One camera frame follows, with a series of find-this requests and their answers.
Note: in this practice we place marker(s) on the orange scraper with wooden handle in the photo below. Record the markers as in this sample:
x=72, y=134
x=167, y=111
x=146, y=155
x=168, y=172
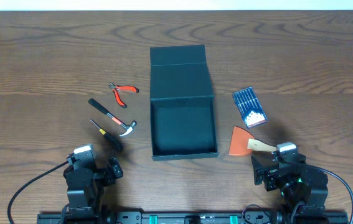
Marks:
x=243, y=143

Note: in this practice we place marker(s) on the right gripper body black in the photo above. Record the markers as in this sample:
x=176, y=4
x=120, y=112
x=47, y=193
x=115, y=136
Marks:
x=270, y=183

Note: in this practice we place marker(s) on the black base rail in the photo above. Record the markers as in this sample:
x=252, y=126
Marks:
x=247, y=217

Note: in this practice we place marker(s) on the blue precision screwdriver set case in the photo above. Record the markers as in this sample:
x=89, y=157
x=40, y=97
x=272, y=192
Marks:
x=249, y=107

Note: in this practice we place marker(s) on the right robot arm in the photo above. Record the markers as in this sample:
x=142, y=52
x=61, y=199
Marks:
x=304, y=189

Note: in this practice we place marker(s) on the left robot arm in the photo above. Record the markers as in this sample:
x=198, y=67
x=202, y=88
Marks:
x=85, y=188

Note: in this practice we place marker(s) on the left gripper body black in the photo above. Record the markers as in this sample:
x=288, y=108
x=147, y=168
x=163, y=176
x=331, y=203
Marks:
x=114, y=170

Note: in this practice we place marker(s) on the black yellow screwdriver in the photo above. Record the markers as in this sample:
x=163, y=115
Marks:
x=117, y=146

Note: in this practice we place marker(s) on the small claw hammer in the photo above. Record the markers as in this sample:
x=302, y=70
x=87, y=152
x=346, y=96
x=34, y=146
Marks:
x=128, y=128

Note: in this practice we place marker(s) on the black open gift box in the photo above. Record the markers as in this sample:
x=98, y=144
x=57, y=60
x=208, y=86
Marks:
x=181, y=104

